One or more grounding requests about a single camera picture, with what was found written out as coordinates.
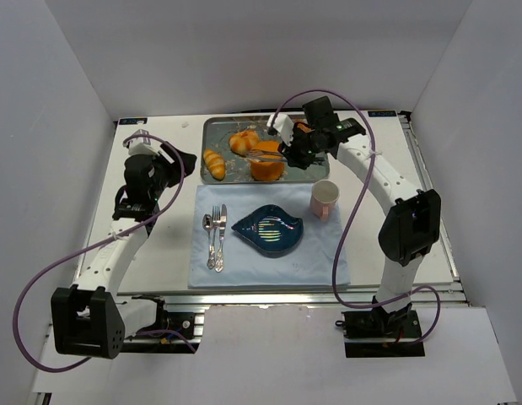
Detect floral metal tray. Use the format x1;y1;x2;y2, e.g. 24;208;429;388
200;115;330;184

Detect orange cylindrical cake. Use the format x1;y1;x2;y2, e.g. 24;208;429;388
250;140;285;181

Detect round knotted bread bun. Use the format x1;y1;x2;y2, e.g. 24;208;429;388
229;129;259;156

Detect pink ceramic mug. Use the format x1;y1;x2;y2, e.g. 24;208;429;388
309;180;340;222

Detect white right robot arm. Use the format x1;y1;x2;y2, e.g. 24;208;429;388
268;90;441;316

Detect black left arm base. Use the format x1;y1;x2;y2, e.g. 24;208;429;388
117;294;200;354

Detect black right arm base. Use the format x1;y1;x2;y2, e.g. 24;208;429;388
335;304;425;359

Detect striped long bread roll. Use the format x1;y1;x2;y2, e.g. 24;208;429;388
203;148;226;181

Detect silver spoon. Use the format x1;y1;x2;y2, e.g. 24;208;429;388
202;213;214;268

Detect silver fork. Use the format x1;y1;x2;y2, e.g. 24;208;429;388
210;205;221;268

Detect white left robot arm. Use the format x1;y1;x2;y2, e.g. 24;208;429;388
51;142;196;359

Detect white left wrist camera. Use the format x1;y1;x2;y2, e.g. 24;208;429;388
122;129;162;156

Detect light blue cloth placemat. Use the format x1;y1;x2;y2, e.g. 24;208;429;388
188;183;350;289

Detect silver table knife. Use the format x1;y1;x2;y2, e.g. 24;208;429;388
215;204;228;273

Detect dark blue leaf plate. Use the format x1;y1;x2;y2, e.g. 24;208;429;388
231;204;304;256

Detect silver metal tongs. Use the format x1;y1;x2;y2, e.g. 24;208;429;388
245;149;287;163

